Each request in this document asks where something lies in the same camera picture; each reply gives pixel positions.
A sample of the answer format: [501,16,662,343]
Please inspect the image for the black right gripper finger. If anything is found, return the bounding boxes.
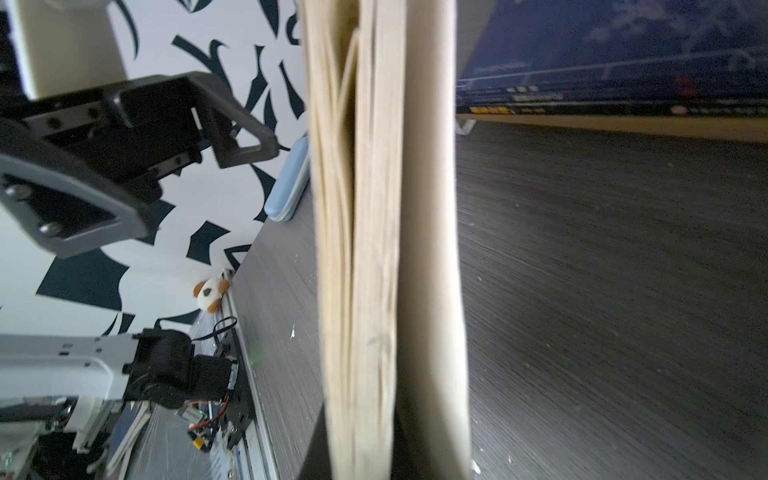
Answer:
[183,72,279,169]

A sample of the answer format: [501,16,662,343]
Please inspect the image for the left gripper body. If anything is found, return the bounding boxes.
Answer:
[1,77,202,258]

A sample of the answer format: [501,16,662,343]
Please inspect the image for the navy book vertical label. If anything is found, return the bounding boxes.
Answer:
[300,1,473,479]

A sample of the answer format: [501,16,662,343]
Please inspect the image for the navy book yellow label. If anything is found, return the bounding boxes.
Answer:
[456,84,767,107]

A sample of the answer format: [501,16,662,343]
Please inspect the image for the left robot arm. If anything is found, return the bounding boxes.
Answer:
[1,72,276,409]

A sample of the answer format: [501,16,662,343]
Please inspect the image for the brown white plush toy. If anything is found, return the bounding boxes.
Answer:
[193,277,229,314]

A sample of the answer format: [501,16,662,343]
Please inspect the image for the black Murphy law book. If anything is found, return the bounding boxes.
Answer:
[456,102,767,118]

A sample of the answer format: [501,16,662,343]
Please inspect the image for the white wooden book shelf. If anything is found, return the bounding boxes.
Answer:
[457,114,767,144]

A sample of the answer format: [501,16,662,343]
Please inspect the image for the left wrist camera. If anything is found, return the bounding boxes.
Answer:
[1,0,127,100]

